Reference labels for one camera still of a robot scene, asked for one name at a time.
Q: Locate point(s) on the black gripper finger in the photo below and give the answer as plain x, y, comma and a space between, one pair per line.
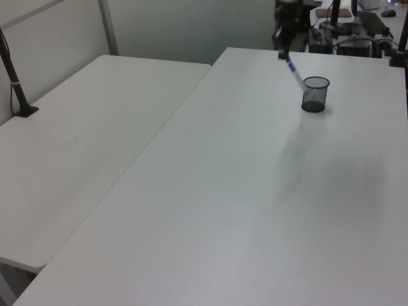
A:
289, 38
277, 35

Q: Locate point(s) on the silver computer case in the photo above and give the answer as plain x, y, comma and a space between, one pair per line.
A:
354, 48

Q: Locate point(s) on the black computer mouse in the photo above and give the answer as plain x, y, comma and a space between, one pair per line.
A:
388, 13

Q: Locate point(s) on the emergency stop button box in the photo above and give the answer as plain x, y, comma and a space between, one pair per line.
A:
385, 32

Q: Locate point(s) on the brown mouse pad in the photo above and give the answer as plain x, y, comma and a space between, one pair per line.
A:
325, 13

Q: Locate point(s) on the grey metal partition post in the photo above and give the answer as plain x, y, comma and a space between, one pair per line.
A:
108, 27

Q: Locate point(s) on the blue and white marker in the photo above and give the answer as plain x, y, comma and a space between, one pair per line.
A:
294, 70

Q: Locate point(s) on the black pole with table clamp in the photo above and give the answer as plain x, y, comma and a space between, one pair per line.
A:
402, 38

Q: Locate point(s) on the black mesh pen cup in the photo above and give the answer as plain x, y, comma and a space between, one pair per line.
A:
314, 103

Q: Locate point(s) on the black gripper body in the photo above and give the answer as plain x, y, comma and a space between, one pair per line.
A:
288, 11

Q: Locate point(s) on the black computer keyboard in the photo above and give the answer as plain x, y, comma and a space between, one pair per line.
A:
371, 22

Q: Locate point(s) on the white and blue box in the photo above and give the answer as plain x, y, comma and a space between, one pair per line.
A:
368, 4

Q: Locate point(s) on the white folding side table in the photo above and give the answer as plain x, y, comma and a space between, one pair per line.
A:
79, 134

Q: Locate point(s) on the black camera pole with base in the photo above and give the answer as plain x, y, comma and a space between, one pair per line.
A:
14, 79

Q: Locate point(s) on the grey control box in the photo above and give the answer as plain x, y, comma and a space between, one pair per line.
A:
320, 43

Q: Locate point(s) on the black monitor stand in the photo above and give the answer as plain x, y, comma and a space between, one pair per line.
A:
335, 12

